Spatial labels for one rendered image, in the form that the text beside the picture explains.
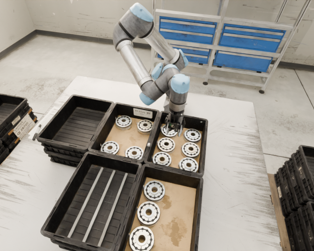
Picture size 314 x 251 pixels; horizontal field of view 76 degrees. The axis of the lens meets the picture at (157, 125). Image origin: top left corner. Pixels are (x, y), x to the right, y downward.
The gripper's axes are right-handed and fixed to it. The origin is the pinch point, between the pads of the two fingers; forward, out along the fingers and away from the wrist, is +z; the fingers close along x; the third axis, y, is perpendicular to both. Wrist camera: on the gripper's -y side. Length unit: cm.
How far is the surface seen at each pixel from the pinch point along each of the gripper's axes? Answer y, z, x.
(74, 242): 60, 4, -25
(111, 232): 51, 15, -15
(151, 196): 32.7, 11.5, -3.1
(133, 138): -1.1, 14.4, -23.8
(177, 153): 2.6, 14.4, 4.4
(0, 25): -194, 54, -315
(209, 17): -195, 4, 5
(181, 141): -7.0, 14.4, 4.7
